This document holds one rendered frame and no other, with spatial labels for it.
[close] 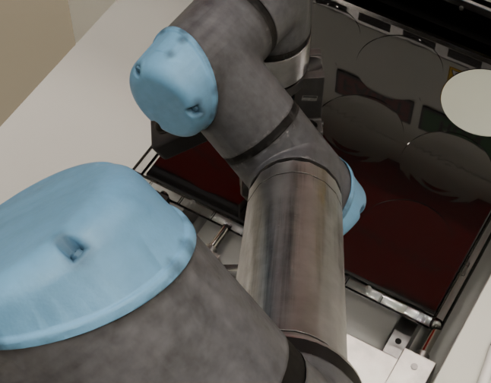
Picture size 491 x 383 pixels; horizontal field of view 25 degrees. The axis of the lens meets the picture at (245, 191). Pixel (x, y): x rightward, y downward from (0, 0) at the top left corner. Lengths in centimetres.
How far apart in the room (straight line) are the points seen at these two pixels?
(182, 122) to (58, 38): 176
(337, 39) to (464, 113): 18
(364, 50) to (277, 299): 69
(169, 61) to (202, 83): 3
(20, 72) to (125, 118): 120
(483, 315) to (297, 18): 33
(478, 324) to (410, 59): 40
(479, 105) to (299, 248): 60
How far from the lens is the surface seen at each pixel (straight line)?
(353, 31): 135
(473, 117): 128
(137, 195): 50
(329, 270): 73
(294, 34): 95
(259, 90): 87
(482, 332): 105
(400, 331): 117
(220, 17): 87
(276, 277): 70
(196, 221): 124
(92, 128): 136
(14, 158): 135
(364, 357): 112
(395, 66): 132
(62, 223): 48
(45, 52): 259
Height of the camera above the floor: 187
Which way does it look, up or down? 54 degrees down
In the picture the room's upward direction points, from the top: straight up
